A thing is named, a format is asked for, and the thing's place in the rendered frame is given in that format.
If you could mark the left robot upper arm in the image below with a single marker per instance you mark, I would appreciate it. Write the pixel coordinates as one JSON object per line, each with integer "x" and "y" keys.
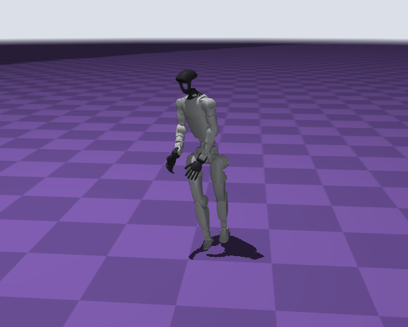
{"x": 209, "y": 106}

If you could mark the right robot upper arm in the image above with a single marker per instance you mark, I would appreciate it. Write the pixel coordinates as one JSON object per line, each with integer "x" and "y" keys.
{"x": 180, "y": 118}

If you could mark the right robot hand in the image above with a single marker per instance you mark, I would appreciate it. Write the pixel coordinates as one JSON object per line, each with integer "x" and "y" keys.
{"x": 171, "y": 160}

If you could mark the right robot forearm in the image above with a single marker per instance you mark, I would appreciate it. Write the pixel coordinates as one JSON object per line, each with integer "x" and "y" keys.
{"x": 179, "y": 142}

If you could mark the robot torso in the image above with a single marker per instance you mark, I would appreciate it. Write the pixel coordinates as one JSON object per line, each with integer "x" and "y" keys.
{"x": 196, "y": 119}

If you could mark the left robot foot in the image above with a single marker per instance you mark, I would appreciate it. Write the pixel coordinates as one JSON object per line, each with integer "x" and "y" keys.
{"x": 224, "y": 235}

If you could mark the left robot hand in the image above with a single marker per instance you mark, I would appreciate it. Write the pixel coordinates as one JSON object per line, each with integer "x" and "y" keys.
{"x": 195, "y": 166}

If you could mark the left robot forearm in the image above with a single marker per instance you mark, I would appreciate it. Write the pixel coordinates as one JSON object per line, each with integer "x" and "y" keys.
{"x": 208, "y": 145}

